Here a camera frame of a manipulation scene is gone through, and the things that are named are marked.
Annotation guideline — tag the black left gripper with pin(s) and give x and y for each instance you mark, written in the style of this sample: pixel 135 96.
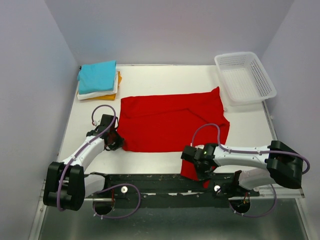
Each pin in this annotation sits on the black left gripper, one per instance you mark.
pixel 118 144

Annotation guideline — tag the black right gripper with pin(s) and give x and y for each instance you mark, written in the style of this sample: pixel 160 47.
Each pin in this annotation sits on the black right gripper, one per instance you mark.
pixel 206 176

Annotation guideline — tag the red t shirt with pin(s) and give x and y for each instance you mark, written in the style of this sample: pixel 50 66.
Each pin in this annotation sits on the red t shirt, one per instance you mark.
pixel 168 123

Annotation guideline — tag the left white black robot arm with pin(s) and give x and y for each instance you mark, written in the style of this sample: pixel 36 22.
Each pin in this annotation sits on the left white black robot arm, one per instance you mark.
pixel 66 185

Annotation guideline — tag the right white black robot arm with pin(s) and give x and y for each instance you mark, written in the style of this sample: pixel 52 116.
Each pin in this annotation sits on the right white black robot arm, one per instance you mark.
pixel 272 164

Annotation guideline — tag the folded orange t shirt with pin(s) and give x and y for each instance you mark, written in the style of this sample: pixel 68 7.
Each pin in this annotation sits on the folded orange t shirt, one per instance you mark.
pixel 108 95

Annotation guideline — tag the folded white t shirt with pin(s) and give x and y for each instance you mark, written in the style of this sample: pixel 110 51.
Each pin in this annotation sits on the folded white t shirt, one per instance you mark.
pixel 82 97

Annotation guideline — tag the folded light blue t shirt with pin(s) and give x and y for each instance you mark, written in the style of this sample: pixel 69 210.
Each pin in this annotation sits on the folded light blue t shirt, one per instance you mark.
pixel 97 77

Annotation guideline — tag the white perforated plastic basket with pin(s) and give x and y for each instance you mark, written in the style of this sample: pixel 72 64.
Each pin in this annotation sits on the white perforated plastic basket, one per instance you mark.
pixel 244 78

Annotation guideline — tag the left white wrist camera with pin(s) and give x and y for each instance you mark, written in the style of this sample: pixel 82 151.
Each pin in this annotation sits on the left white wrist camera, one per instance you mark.
pixel 96 123

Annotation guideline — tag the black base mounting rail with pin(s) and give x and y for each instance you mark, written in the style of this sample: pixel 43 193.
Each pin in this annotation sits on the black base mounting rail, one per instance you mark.
pixel 126 191

